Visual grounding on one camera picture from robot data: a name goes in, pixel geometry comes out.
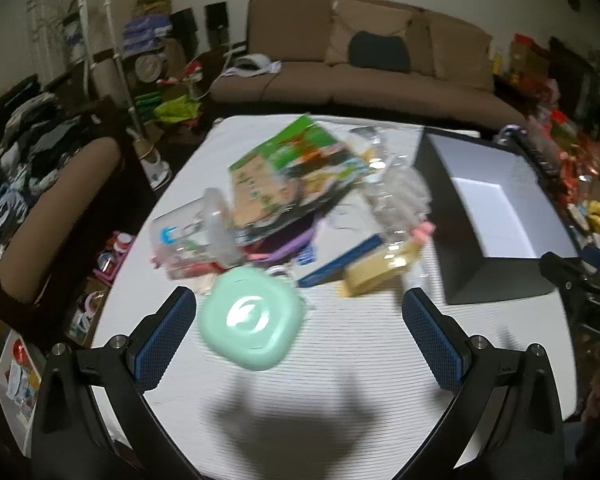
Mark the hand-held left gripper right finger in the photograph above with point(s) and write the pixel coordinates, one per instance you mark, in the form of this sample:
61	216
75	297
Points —
432	345

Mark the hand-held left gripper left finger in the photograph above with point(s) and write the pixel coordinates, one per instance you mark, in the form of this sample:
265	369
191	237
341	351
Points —
165	340

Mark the black storage box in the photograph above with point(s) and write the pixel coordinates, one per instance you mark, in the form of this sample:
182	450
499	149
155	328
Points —
460	270

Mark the mint green lidded container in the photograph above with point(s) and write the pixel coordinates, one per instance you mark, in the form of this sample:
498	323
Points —
250	320

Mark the yellow paper packet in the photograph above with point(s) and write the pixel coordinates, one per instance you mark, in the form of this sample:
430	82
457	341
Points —
375	272

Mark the clear plastic jar blue print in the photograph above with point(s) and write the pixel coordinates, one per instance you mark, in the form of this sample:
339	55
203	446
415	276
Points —
190	240

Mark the green snack bag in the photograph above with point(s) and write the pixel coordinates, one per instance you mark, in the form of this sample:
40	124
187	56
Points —
300	145

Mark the lavender black long object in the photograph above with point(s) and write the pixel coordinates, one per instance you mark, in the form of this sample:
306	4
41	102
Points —
530	155

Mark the pile of colourful packets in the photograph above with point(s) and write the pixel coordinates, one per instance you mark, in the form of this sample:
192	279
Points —
570	145

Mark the white box blue edge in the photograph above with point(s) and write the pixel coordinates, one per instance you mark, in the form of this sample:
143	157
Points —
350	240

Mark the printed leaflet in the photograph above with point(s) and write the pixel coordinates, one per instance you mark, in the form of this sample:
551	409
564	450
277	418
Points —
20	375

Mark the clear plastic bag pink clip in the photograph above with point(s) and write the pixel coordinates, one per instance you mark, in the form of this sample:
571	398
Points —
395	195

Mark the purple square lid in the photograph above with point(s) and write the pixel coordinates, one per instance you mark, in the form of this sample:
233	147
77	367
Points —
290	246

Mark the white slipper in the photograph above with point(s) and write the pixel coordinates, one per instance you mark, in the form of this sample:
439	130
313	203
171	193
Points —
159	170

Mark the tan green-print packet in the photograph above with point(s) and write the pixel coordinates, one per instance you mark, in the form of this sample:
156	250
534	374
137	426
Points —
265	195

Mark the brown armchair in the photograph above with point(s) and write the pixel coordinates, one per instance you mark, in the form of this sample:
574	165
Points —
55	200

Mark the green plastic bag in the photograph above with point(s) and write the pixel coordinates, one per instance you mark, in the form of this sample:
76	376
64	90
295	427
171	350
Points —
177	110

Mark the tan sofa cushion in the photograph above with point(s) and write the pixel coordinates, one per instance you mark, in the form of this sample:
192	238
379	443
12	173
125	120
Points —
455	45
370	15

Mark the pile of dark clothes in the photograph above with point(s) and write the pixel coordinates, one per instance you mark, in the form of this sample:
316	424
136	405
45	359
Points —
20	135

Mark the dark sofa cushion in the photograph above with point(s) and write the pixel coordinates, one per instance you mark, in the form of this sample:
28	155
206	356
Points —
380	52

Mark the brown sofa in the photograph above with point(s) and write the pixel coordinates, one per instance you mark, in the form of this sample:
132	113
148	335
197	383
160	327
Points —
300	85

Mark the white cloth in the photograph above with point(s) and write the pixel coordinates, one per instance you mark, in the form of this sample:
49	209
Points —
252	65

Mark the stack of purple folded cloths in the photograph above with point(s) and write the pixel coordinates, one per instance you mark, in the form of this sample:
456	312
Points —
145	32

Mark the black speaker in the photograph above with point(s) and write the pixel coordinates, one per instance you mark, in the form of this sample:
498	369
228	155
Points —
185	27
216	20

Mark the white pipe rack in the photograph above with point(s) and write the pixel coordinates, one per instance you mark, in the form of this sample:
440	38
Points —
85	25

